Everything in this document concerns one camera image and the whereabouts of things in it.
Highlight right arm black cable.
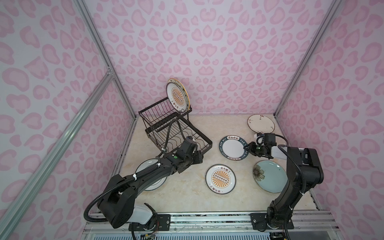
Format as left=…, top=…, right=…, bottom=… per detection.
left=263, top=133, right=307, bottom=193

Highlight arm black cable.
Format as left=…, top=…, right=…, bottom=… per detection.
left=83, top=118, right=187, bottom=223
left=263, top=133, right=307, bottom=193

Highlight aluminium frame post right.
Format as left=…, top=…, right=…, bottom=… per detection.
left=274, top=0, right=344, bottom=119

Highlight aluminium frame post left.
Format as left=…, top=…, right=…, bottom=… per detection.
left=73, top=0, right=137, bottom=120

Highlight white plate brown rim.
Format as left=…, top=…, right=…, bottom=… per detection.
left=247, top=115, right=275, bottom=134

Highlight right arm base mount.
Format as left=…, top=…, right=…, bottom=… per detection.
left=250, top=213, right=295, bottom=232

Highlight light green flower plate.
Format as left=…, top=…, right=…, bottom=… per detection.
left=253, top=160, right=288, bottom=194

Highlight white plate dark blue rim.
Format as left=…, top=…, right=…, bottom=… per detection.
left=219, top=135, right=249, bottom=161

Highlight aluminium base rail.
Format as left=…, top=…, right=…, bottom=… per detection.
left=80, top=209, right=343, bottom=240

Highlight white plate black rings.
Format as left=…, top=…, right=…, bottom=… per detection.
left=134, top=158, right=168, bottom=192

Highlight black wire dish rack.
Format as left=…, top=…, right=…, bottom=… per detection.
left=139, top=98, right=213, bottom=154

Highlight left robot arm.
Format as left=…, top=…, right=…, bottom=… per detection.
left=84, top=137, right=204, bottom=230

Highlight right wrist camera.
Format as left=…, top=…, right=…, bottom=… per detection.
left=256, top=133, right=265, bottom=145

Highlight cream star cartoon plate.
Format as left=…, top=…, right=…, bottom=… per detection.
left=167, top=79, right=191, bottom=111

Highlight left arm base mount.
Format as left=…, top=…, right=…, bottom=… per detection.
left=129, top=214, right=171, bottom=232

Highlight aluminium frame diagonal beam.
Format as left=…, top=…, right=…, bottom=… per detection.
left=1, top=73, right=114, bottom=240

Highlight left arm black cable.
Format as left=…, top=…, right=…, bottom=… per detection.
left=83, top=118, right=187, bottom=223

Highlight aluminium frame post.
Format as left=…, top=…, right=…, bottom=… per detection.
left=73, top=0, right=137, bottom=120
left=274, top=0, right=344, bottom=119

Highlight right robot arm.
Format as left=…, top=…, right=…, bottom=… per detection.
left=244, top=133, right=324, bottom=232

